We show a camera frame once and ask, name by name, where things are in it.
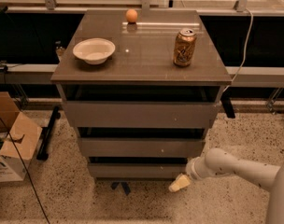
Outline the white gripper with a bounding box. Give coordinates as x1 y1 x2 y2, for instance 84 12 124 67
169 157 209 192

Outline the grey bottom drawer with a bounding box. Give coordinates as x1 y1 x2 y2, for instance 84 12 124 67
88 163 185 179

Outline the grey drawer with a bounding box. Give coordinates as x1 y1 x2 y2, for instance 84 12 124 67
63 101 219 129
78 138 205 158
88 163 185 179

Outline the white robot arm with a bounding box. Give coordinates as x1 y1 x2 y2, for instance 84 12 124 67
169 147 284 224

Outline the grey middle drawer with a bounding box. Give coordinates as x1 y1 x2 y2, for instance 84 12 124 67
78 138 205 158

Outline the grey drawer cabinet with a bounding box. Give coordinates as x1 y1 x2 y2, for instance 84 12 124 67
51 9 231 166

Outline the grey top drawer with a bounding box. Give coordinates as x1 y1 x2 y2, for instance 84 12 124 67
63 101 219 129

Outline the open cardboard box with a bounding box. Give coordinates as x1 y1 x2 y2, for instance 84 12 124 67
0 91 42 182

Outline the black stand leg right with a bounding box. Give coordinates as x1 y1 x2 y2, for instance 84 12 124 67
220 93 235 119

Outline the black stand leg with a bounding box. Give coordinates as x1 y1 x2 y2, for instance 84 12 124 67
220 93 235 119
36 106 61 161

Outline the golden soda can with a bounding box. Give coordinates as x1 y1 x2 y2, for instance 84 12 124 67
174 28 197 67

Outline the black stand leg left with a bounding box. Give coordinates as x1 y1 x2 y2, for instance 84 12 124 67
36 106 61 161

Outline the white bowl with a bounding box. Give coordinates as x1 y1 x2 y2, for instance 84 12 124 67
73 38 115 65

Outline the orange ball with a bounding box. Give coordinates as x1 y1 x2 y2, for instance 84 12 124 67
126 9 138 23

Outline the white cable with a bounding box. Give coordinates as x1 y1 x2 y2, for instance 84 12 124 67
221 8 254 93

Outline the black floor cable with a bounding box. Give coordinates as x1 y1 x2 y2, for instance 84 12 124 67
0 106 50 224

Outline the metal window frame rail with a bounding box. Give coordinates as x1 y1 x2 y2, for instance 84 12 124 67
0 0 284 17

